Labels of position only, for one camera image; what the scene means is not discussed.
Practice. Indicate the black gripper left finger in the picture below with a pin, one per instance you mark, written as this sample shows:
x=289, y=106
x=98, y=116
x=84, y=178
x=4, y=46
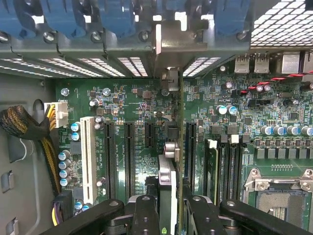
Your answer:
x=144, y=215

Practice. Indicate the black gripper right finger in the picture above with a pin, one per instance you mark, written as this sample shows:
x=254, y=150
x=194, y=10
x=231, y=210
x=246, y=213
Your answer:
x=207, y=218

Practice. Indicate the CPU socket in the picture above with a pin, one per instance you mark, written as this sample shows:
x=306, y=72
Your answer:
x=281, y=195

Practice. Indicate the white expansion slot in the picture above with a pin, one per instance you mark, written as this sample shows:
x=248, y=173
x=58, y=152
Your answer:
x=87, y=159

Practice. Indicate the short black expansion slot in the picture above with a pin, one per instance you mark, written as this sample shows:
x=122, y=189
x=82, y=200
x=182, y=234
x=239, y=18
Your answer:
x=149, y=134

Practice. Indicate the green motherboard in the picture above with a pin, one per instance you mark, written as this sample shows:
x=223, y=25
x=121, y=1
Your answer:
x=127, y=107

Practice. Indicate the white power connector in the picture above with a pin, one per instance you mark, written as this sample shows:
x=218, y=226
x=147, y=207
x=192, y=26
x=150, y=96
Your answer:
x=60, y=113

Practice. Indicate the silver USB port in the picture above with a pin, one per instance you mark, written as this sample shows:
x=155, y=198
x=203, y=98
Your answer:
x=261, y=64
x=242, y=64

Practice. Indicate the silver network port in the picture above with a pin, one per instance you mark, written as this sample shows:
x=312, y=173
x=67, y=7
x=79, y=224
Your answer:
x=291, y=63

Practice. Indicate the open black PC case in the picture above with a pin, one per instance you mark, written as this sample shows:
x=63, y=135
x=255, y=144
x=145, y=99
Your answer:
x=19, y=85

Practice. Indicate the blue slot retainer clip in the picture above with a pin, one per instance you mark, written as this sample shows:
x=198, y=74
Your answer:
x=12, y=19
x=117, y=19
x=232, y=17
x=61, y=19

